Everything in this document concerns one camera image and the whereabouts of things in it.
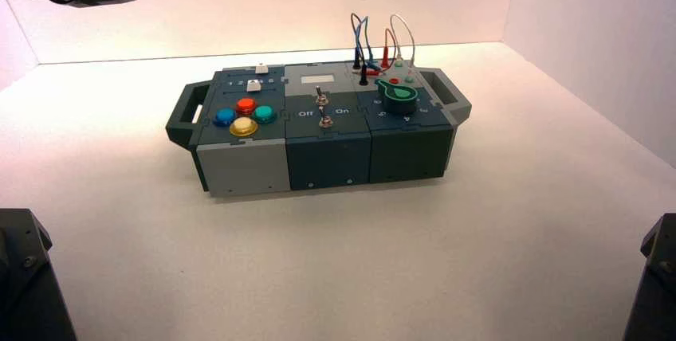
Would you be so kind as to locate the white slider knobs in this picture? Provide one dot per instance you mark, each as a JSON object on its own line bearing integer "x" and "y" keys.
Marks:
{"x": 254, "y": 85}

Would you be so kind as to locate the red round push button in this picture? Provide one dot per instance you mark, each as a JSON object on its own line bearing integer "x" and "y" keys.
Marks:
{"x": 246, "y": 106}

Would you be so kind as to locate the yellow round push button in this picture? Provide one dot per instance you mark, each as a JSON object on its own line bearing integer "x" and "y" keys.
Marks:
{"x": 243, "y": 127}

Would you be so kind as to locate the teal and grey control box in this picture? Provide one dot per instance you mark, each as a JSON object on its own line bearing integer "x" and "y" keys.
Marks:
{"x": 327, "y": 154}

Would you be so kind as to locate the green and black rotary knob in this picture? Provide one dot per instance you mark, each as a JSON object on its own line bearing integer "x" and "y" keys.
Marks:
{"x": 400, "y": 98}

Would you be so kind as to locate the blue round push button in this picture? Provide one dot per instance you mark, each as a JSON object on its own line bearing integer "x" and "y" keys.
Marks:
{"x": 224, "y": 117}

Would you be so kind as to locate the white display window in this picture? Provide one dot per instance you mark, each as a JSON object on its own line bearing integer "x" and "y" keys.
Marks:
{"x": 317, "y": 79}

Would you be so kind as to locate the green round push button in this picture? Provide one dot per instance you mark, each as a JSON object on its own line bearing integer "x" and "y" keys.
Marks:
{"x": 263, "y": 114}

